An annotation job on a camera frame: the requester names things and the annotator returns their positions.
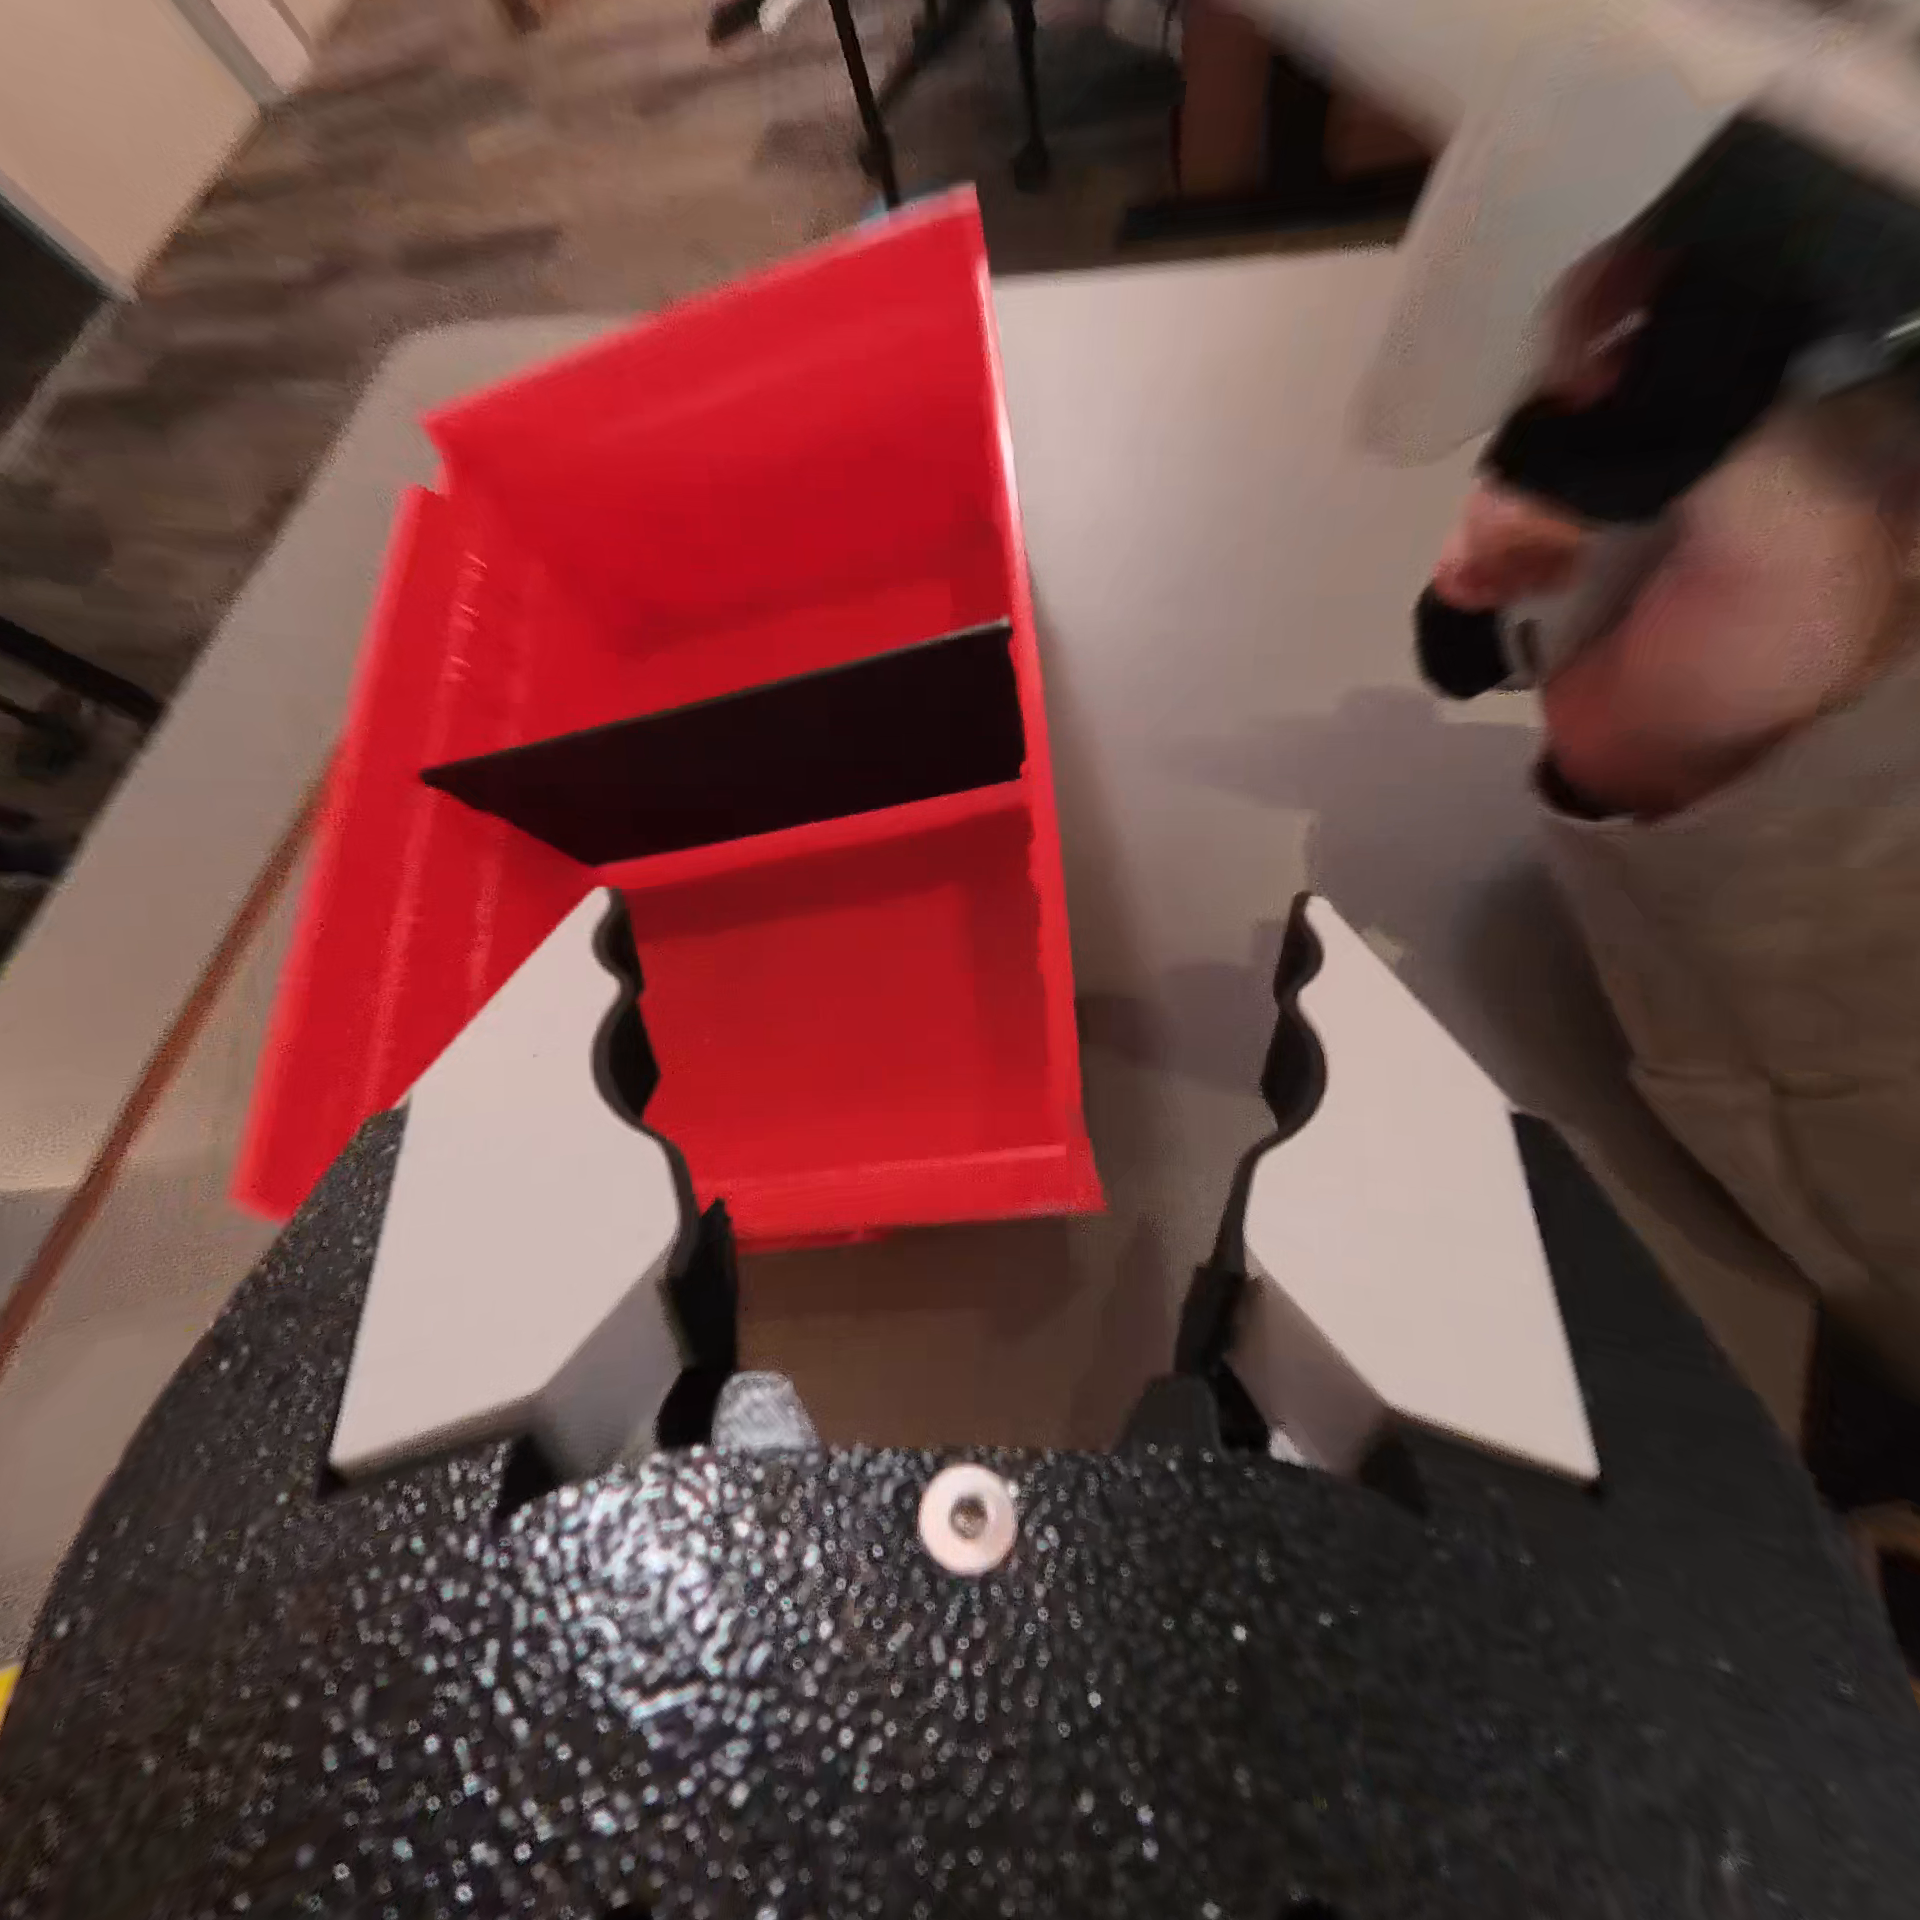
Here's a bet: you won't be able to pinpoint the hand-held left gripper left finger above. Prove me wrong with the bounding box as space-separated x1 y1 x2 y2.
328 886 742 1488

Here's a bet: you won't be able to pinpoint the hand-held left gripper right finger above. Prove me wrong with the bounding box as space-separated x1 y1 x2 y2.
1175 891 1600 1488

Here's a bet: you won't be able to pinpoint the person's right forearm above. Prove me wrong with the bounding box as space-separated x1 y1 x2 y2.
1347 0 1920 466

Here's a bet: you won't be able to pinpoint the person's right hand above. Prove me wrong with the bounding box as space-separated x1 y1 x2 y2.
1431 399 1911 824

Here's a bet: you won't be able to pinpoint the person's beige trousers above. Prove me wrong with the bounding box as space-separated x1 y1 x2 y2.
1546 705 1920 1354

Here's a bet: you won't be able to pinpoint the black bin divider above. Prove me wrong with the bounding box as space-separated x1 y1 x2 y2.
424 619 1031 867

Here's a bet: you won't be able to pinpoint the red plastic bin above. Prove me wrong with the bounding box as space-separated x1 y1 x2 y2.
231 184 1108 1251

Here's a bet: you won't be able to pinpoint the black metal stand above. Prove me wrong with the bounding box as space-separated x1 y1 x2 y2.
704 0 1059 208

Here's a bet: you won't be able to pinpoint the white cabinet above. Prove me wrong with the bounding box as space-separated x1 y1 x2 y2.
0 0 324 295

